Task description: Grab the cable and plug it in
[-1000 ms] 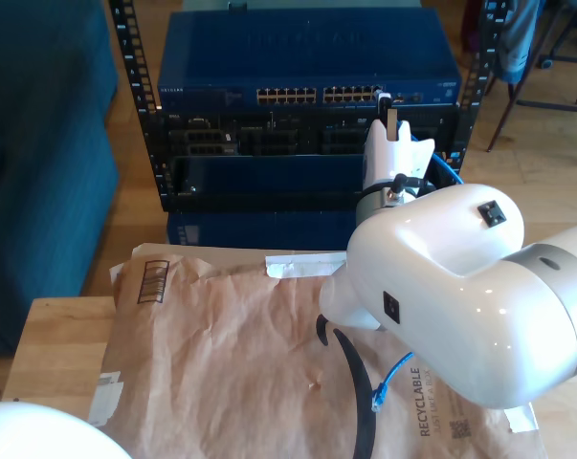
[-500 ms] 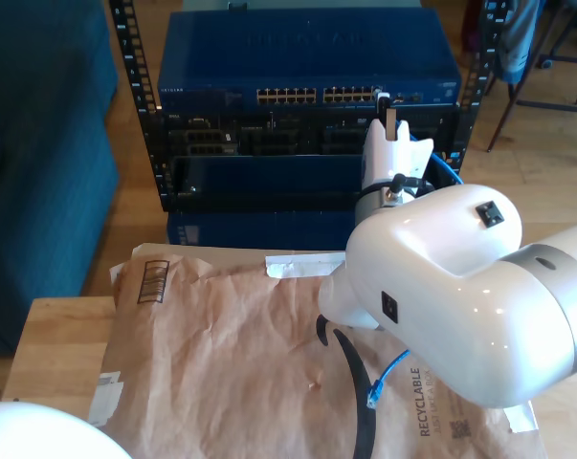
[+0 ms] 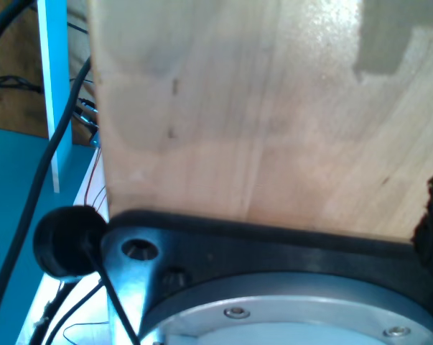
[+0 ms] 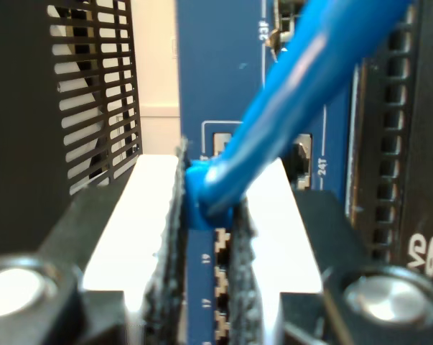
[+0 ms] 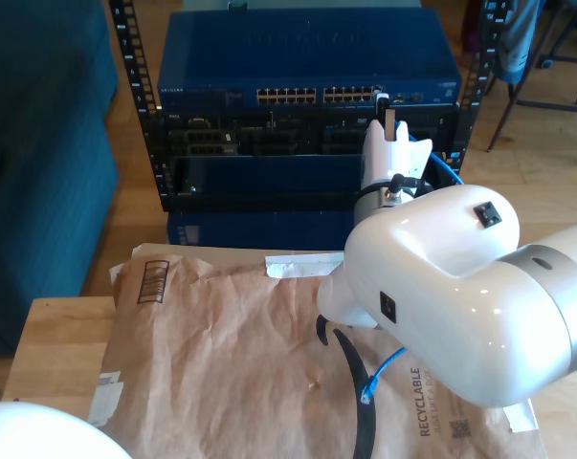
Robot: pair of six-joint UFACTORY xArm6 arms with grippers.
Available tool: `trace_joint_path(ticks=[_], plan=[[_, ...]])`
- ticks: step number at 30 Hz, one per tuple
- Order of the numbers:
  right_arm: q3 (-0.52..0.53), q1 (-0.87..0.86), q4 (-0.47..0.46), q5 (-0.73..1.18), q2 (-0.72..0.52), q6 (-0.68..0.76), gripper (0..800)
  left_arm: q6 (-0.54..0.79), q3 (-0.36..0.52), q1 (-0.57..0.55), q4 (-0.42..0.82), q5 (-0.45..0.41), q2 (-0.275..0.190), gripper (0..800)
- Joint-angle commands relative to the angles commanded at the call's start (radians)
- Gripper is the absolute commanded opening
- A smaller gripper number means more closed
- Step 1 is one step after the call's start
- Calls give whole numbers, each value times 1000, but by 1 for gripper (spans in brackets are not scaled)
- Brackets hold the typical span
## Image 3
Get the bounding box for thick black cable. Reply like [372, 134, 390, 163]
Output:
[0, 56, 92, 324]

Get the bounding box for thin red wires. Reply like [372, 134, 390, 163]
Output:
[82, 146, 109, 213]

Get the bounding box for thin black cable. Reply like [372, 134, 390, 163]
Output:
[81, 240, 142, 345]

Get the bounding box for pale blue upright post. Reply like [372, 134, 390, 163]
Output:
[36, 0, 75, 194]

